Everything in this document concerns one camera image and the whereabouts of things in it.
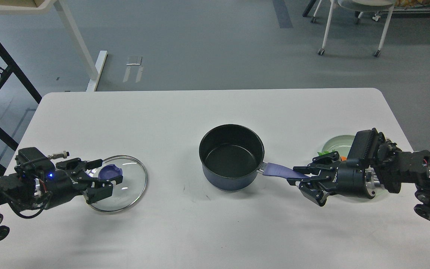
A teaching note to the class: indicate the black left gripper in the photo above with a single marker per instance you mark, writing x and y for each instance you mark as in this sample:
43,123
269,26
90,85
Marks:
65,182

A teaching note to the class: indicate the blue saucepan with handle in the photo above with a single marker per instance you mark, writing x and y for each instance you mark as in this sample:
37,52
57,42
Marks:
233,155

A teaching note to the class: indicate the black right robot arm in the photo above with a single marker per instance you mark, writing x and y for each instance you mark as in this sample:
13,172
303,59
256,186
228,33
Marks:
373,163

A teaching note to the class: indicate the rolling cart base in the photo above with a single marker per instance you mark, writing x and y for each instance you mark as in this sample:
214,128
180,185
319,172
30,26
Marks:
411,9

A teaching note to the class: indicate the glass lid with blue knob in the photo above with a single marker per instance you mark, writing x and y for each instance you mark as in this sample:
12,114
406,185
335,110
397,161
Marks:
124,194

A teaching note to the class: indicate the orange toy carrot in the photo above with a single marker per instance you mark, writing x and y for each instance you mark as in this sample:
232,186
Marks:
342,157

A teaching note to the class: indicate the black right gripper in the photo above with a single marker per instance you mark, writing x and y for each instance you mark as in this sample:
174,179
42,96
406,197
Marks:
324,176

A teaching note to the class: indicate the white table frame leg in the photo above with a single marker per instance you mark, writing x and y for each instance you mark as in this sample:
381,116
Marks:
93,68

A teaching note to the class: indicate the metal floor plate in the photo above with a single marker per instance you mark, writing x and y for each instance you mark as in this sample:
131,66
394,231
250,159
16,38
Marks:
133,69

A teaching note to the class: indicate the clear glass plate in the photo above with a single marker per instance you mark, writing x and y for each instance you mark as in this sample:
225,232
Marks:
341,144

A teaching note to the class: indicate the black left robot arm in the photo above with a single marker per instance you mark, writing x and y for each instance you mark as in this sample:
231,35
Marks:
41,182

